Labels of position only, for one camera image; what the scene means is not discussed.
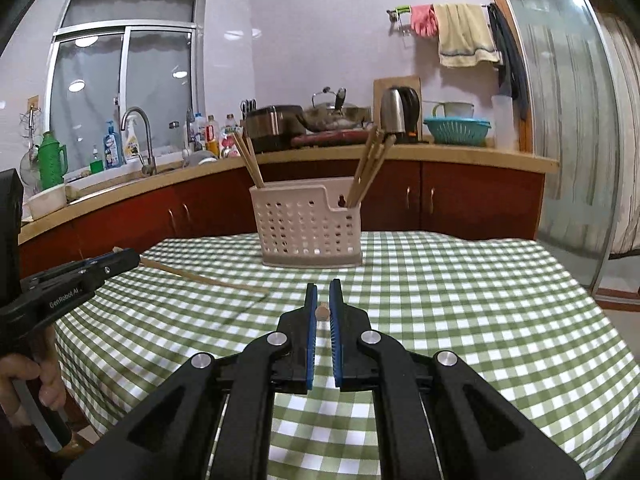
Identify black rice cooker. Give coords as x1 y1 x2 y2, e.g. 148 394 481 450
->
244 104 305 154

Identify steel electric kettle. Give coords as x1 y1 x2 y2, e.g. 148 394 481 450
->
379 85 421 144

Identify blue detergent bottle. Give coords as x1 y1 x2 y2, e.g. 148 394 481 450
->
103 120 124 170

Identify white dishes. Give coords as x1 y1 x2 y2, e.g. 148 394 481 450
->
182 150 219 167

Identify green checked tablecloth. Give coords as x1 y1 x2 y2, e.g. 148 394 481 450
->
54 230 640 480

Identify wood framed glass door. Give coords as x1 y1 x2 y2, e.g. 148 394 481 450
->
476 0 640 311

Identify tall steel faucet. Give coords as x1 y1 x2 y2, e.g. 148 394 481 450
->
120 106 159 177

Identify beige striped towel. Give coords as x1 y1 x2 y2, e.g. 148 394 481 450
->
432 3 501 69

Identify hanging wire strainer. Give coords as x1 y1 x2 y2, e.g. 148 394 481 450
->
19 107 42 197

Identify metal towel rail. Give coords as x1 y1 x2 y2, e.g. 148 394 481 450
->
385 3 505 69

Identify steel wok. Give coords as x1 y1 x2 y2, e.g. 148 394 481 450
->
295 107 374 134

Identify red induction cooker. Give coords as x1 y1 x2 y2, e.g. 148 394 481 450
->
291 129 374 147

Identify green thermos jug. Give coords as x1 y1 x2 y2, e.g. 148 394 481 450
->
38 131 69 191

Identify white plastic basin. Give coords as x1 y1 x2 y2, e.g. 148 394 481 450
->
25 183 69 220

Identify sliding glass window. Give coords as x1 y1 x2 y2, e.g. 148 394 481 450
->
49 0 209 173

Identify white spray bottle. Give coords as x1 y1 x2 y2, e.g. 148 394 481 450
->
122 117 141 161

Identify pink rubber gloves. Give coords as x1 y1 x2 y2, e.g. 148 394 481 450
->
410 3 439 38

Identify person's left hand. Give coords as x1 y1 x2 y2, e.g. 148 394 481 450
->
0 352 67 429

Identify yellow cooking oil bottle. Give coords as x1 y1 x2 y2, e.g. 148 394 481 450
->
205 114 221 157

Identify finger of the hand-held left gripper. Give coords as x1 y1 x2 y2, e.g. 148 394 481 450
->
82 249 142 287
30 254 121 281

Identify small steel tap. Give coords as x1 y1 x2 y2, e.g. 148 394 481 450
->
185 108 199 152

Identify white plastic utensil holder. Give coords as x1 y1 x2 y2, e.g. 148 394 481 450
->
248 183 364 268

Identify dark hanging cloth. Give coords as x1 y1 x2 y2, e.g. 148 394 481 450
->
487 3 529 121

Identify green and white mug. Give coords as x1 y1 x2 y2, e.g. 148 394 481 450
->
432 102 475 120

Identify beige kitchen countertop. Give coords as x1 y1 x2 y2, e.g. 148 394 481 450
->
17 141 560 247

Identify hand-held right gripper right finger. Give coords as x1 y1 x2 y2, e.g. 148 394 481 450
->
328 279 586 480

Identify red and white pouch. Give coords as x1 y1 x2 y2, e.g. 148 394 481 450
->
220 132 244 159

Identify teal plastic colander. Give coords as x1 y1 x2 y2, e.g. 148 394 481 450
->
423 116 493 145

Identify red-brown kitchen cabinet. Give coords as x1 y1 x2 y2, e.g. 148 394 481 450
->
19 159 546 281

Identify steel sink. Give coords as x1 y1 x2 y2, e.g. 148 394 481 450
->
65 159 193 203

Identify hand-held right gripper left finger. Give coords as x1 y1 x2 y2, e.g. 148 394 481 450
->
62 283 320 480

